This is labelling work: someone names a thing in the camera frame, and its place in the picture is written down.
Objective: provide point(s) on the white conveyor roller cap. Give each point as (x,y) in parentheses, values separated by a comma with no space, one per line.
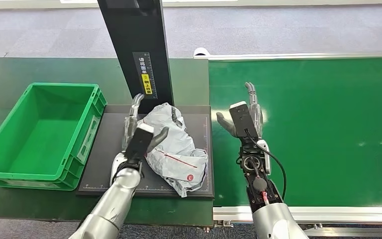
(201,51)

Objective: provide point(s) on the green conveyor belt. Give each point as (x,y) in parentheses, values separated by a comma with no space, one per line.
(349,125)

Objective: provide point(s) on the lower aluminium frame bar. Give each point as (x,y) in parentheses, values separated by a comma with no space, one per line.
(359,231)

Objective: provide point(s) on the thin aluminium conveyor rail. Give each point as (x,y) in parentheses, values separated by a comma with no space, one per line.
(293,56)

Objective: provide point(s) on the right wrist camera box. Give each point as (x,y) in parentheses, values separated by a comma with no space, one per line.
(243,120)

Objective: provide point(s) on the green plastic crate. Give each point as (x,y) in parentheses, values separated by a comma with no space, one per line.
(42,138)

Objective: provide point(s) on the black and yellow column label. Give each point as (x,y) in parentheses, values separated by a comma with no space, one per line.
(146,75)

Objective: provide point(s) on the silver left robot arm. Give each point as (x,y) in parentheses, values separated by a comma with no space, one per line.
(115,201)

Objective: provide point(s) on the grey plastic mailer package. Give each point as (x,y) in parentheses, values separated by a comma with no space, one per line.
(177,155)

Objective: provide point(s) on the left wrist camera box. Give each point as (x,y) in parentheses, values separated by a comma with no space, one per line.
(140,142)

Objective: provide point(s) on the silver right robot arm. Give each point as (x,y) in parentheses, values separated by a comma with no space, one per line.
(266,204)

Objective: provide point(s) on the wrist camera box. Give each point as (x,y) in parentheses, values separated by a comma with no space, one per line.
(140,142)
(243,120)

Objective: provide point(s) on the wide aluminium conveyor rail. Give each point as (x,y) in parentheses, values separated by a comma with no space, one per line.
(342,213)

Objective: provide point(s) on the black scanner column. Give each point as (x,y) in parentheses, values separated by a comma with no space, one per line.
(138,36)

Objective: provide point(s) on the black scanner platform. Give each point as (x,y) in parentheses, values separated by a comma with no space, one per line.
(112,132)

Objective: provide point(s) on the metal conveyor bracket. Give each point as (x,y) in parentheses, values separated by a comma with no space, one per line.
(223,224)

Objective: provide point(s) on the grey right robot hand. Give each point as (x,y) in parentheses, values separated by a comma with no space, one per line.
(257,113)

